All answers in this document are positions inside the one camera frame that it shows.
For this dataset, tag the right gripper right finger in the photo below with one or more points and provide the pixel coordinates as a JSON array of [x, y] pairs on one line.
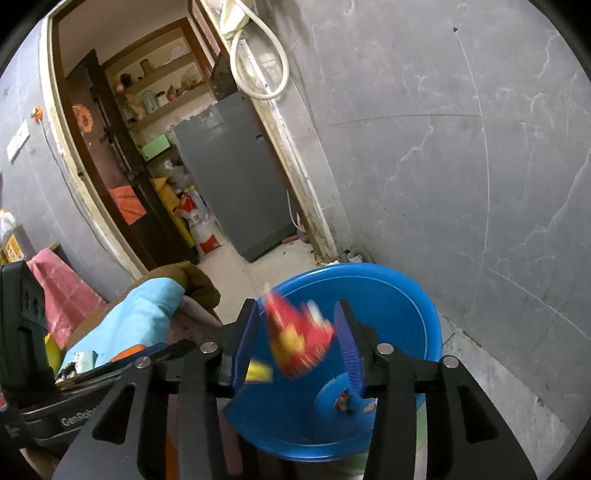
[[467, 437]]

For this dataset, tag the orange wall hook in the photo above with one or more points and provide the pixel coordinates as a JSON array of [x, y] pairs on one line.
[[37, 114]]

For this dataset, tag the white wall switch plate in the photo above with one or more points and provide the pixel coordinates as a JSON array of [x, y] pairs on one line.
[[17, 141]]

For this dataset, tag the white rubber gloves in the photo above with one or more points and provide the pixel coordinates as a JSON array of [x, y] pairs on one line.
[[233, 18]]

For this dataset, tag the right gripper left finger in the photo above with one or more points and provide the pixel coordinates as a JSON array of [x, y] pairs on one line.
[[125, 438]]

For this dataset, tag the red white sack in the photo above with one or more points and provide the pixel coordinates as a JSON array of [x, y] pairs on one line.
[[201, 222]]

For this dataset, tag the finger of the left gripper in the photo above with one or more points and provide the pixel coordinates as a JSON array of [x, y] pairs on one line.
[[112, 368]]

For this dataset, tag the wooden shelf unit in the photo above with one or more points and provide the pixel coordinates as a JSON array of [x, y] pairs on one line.
[[161, 80]]

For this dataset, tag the green plastic box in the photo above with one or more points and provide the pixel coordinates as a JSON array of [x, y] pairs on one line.
[[155, 147]]

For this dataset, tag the yellow plastic bowl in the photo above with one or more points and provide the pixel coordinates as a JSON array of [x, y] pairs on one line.
[[53, 353]]

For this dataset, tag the pink plaid cloth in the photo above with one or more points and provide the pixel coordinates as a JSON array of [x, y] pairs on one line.
[[68, 299]]

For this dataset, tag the large cooking oil jug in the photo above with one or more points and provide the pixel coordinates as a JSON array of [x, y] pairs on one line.
[[11, 249]]

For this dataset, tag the red wrapper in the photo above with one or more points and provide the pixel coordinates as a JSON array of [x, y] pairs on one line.
[[299, 337]]

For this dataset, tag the striped orange brown blue blanket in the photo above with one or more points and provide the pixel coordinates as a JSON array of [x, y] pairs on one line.
[[142, 316]]

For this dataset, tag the yellow snack wrapper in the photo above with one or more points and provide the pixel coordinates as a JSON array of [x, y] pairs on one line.
[[258, 372]]

